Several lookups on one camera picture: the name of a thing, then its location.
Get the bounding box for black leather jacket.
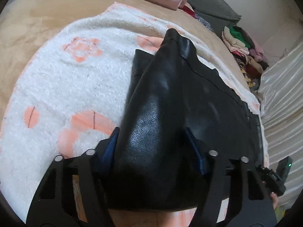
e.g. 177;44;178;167
105;29;263;211

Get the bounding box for pile of mixed clothes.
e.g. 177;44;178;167
221;26;269;91

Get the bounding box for folded red blue clothes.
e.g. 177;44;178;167
179;5;214;32

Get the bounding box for person's right hand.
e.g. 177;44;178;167
270;192;278;209

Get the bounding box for white orange patterned blanket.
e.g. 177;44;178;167
1;3;260;220

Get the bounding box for white satin curtain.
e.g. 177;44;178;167
258;43;302;209

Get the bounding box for grey headboard cushion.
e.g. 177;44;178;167
187;0;241;35

